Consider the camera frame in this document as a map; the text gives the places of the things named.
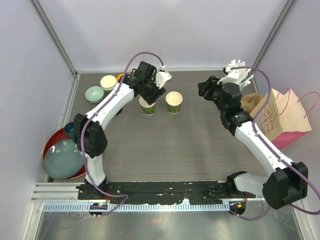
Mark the green paper cup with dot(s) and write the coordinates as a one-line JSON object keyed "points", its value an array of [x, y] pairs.
{"points": [[173, 101], [148, 109]]}

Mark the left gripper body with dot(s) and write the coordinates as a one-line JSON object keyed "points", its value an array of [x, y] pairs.
{"points": [[151, 91]]}

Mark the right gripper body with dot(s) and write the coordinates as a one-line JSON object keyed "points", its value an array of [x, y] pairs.
{"points": [[221, 105]]}

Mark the red round tray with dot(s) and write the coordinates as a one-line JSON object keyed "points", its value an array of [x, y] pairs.
{"points": [[55, 138]]}

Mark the blue-grey ceramic plate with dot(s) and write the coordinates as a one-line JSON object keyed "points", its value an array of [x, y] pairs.
{"points": [[63, 160]]}

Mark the pale green bowl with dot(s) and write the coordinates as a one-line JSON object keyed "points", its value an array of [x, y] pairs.
{"points": [[94, 94]]}

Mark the aluminium frame rail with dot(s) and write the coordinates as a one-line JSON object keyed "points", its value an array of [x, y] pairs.
{"points": [[76, 197]]}

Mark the bundle of white straws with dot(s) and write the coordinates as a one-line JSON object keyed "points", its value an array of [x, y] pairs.
{"points": [[238, 64]]}

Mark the kraft pink paper bag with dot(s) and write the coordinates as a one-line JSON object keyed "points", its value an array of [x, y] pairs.
{"points": [[283, 120]]}

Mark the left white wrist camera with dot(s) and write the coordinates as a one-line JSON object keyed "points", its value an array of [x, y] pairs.
{"points": [[162, 76]]}

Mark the orange bowl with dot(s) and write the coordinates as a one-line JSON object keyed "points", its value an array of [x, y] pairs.
{"points": [[119, 77]]}

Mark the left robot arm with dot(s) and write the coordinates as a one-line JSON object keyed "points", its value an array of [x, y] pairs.
{"points": [[89, 129]]}

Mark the brown cardboard cup carrier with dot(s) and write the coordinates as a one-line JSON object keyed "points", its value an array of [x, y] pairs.
{"points": [[250, 101]]}

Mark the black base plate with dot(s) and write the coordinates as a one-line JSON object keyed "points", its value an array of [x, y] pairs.
{"points": [[173, 192]]}

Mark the dark blue ceramic cup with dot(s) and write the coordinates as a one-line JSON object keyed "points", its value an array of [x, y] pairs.
{"points": [[69, 130]]}

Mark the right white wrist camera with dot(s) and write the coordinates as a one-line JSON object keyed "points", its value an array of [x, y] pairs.
{"points": [[235, 76]]}

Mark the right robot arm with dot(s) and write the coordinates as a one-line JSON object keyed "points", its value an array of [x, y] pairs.
{"points": [[285, 182]]}

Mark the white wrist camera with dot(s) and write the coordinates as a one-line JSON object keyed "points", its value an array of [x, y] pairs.
{"points": [[162, 76], [235, 76]]}

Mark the blue straw holder can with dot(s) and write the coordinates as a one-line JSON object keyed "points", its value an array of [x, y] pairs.
{"points": [[242, 85]]}

